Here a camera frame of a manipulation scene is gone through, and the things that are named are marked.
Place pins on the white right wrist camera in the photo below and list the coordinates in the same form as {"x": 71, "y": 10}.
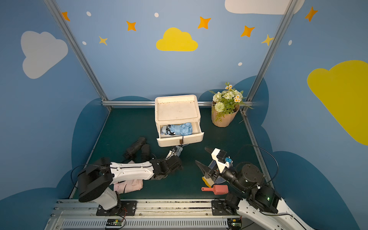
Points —
{"x": 222, "y": 159}

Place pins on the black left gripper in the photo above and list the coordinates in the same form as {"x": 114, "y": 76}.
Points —
{"x": 175, "y": 160}

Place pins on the white and green flowers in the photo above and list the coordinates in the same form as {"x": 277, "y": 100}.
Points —
{"x": 226, "y": 100}

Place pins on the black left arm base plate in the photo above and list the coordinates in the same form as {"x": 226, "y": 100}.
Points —
{"x": 124, "y": 208}

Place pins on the aluminium frame left post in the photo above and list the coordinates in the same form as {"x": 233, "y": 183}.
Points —
{"x": 63, "y": 25}

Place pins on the aluminium frame back rail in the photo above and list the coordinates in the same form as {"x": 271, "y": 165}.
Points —
{"x": 152, "y": 103}

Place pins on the aluminium frame post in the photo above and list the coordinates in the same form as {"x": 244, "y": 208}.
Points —
{"x": 285, "y": 21}
{"x": 63, "y": 25}

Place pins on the aluminium frame right post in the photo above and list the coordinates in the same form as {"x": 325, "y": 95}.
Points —
{"x": 285, "y": 21}

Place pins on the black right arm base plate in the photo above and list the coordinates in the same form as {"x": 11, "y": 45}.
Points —
{"x": 221, "y": 208}

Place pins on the blue dotted work glove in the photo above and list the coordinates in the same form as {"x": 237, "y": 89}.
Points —
{"x": 212, "y": 175}

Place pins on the tan ribbed flower pot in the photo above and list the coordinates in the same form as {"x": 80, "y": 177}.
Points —
{"x": 221, "y": 120}

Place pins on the light blue umbrella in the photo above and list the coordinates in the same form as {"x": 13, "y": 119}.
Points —
{"x": 185, "y": 129}
{"x": 174, "y": 151}

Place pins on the white top drawer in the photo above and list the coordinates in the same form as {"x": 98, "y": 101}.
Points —
{"x": 167, "y": 141}

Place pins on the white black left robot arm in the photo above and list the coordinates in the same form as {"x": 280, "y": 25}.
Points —
{"x": 95, "y": 180}

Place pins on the aluminium frame right floor rail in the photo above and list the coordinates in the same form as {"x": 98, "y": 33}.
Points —
{"x": 254, "y": 142}

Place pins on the pink plastic scoop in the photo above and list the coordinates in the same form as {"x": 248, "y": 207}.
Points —
{"x": 216, "y": 189}

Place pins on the white three drawer cabinet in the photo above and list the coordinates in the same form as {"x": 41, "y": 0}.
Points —
{"x": 180, "y": 109}

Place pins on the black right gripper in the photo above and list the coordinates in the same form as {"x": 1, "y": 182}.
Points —
{"x": 211, "y": 173}

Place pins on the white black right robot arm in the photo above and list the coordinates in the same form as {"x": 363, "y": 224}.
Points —
{"x": 254, "y": 198}

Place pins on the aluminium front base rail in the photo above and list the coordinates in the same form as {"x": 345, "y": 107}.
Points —
{"x": 151, "y": 214}

